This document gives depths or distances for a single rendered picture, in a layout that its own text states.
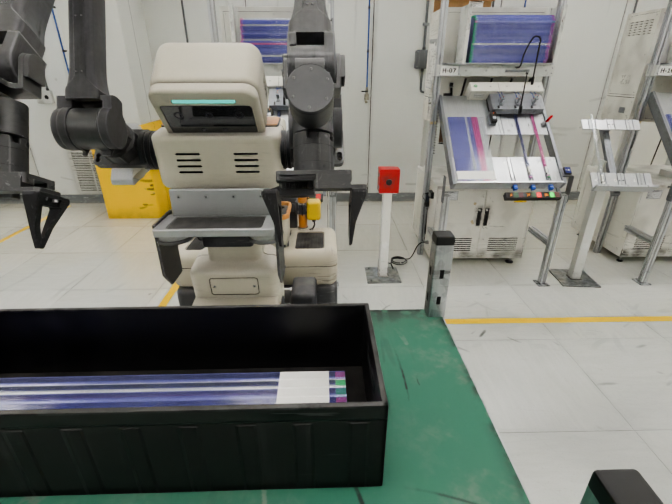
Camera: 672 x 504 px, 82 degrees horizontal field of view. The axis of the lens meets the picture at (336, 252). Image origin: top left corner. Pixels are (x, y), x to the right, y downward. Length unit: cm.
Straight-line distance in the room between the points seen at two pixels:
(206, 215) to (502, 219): 244
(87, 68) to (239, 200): 36
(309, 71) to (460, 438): 46
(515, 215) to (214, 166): 249
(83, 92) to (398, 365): 74
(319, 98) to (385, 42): 383
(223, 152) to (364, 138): 350
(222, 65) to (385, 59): 352
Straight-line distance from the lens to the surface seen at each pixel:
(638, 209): 355
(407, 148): 441
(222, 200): 90
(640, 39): 378
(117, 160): 98
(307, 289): 115
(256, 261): 100
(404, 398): 54
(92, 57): 92
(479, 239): 305
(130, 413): 41
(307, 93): 49
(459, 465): 49
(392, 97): 432
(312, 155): 54
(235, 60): 85
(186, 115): 87
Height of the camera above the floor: 133
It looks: 25 degrees down
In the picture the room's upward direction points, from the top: straight up
